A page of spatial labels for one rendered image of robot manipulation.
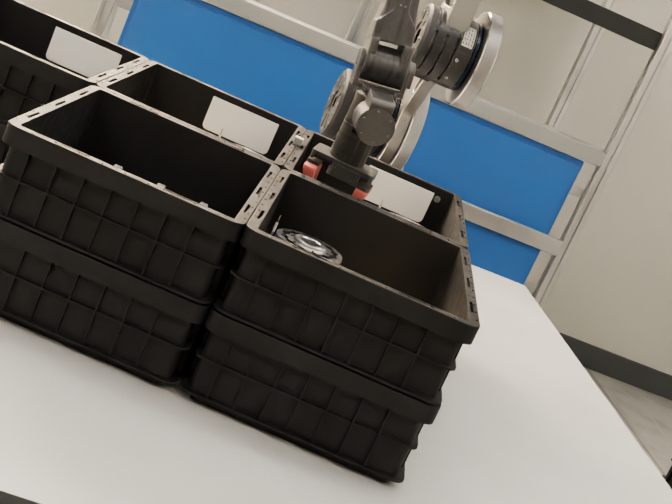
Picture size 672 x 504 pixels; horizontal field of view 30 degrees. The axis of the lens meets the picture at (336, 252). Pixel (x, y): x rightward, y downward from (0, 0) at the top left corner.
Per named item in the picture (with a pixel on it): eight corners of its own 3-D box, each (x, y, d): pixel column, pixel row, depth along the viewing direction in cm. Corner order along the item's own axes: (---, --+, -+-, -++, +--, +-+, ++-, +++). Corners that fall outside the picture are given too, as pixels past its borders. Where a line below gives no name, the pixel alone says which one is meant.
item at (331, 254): (279, 226, 182) (281, 222, 181) (343, 254, 182) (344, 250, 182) (270, 242, 172) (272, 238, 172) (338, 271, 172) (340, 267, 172)
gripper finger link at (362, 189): (347, 236, 191) (373, 181, 188) (305, 216, 191) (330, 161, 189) (354, 227, 197) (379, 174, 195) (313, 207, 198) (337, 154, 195)
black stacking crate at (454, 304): (252, 240, 186) (281, 171, 183) (434, 320, 187) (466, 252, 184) (207, 317, 148) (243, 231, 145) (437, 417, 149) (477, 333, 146)
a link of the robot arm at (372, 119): (414, 60, 189) (360, 44, 188) (426, 75, 179) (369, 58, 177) (390, 135, 193) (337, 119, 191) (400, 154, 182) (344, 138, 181)
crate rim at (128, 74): (146, 71, 222) (151, 59, 221) (301, 140, 223) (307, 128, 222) (87, 98, 183) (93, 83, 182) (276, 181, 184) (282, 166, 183)
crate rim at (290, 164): (302, 140, 223) (307, 128, 222) (455, 208, 224) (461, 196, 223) (276, 181, 184) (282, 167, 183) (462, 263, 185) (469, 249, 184)
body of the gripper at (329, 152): (368, 188, 189) (389, 144, 187) (307, 159, 189) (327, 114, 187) (374, 181, 195) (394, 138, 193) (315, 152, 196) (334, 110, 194)
